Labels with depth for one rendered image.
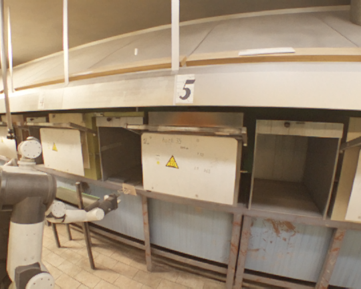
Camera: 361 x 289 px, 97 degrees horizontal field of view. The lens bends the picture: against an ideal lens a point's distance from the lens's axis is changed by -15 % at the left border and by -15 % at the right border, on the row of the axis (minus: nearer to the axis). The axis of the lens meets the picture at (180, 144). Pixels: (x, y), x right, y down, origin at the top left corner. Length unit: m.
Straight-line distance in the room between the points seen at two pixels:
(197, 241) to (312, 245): 0.83
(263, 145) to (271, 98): 0.98
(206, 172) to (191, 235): 0.67
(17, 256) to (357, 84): 1.27
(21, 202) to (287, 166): 1.80
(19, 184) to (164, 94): 0.69
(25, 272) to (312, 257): 1.56
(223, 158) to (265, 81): 0.47
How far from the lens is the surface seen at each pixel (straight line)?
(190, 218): 1.52
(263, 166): 1.83
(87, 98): 1.29
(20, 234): 0.66
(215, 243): 1.59
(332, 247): 1.53
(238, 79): 0.87
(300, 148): 1.83
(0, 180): 0.62
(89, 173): 1.88
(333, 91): 0.91
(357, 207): 1.27
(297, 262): 1.64
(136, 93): 1.04
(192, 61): 0.97
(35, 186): 0.63
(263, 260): 1.63
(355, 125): 1.28
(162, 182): 1.25
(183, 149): 1.12
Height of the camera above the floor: 1.48
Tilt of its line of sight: 11 degrees down
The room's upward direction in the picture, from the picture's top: straight up
